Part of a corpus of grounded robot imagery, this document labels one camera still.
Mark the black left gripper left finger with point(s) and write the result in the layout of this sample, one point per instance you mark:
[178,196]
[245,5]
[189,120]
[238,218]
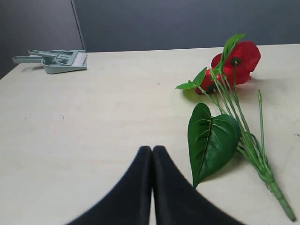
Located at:
[129,201]

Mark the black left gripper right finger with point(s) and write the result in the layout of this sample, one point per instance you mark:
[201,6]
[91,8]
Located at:
[176,200]

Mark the artificial red anthurium plant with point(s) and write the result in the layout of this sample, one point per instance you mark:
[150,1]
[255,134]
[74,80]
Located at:
[213,140]

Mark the teal hand brush white bristles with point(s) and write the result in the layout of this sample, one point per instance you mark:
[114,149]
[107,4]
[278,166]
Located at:
[73,58]

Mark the teal plastic dustpan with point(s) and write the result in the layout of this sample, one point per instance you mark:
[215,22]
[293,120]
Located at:
[49,66]

